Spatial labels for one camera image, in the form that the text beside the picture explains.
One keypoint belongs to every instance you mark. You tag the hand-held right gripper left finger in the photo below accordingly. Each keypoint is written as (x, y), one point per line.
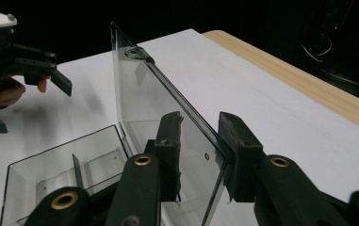
(169, 157)

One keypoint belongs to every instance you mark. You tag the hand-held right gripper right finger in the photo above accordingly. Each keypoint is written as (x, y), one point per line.
(244, 163)

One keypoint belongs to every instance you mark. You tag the clear plastic compartment box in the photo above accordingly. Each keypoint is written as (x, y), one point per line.
(142, 103)

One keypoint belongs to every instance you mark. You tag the wooden table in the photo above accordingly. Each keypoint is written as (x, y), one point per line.
(293, 78)

